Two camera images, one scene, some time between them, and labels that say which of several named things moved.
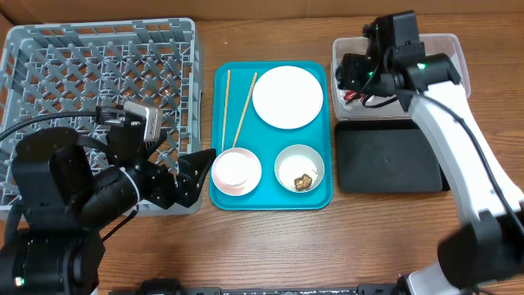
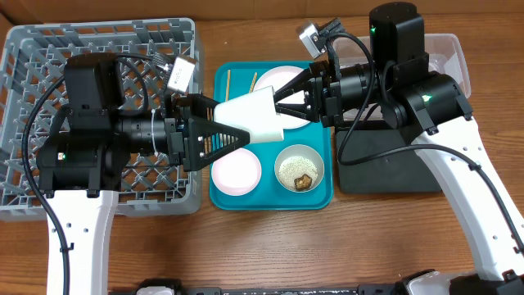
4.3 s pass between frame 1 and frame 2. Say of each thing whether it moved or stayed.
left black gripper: moved
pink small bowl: stayed
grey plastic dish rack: stayed
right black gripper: moved
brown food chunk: stayed
